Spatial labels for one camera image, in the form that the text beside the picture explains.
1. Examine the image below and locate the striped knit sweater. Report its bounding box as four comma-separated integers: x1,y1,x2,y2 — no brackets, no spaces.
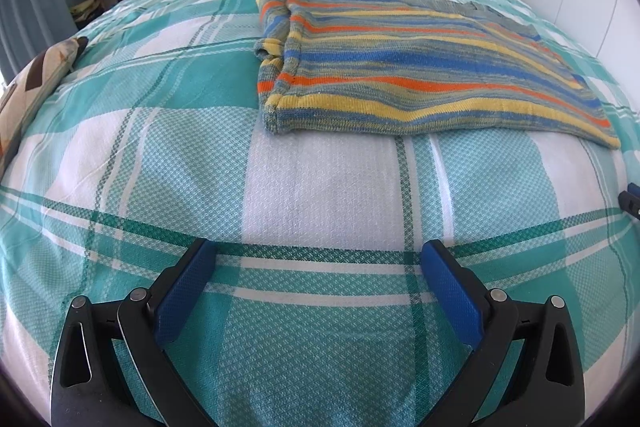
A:
254,0,622,151

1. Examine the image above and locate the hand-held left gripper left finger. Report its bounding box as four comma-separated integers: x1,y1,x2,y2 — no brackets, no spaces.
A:
50,238,218,427

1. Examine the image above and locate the teal plaid bedspread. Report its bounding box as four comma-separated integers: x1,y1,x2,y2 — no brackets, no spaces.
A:
0,0,640,427

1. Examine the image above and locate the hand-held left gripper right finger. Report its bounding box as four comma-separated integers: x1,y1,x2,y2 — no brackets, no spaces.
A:
420,239,586,427

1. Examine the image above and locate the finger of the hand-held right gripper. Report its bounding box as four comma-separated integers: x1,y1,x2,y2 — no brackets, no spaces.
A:
619,182,640,220

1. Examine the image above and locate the brown patterned pillow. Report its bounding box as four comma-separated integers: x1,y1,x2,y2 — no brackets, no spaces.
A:
0,36,90,178

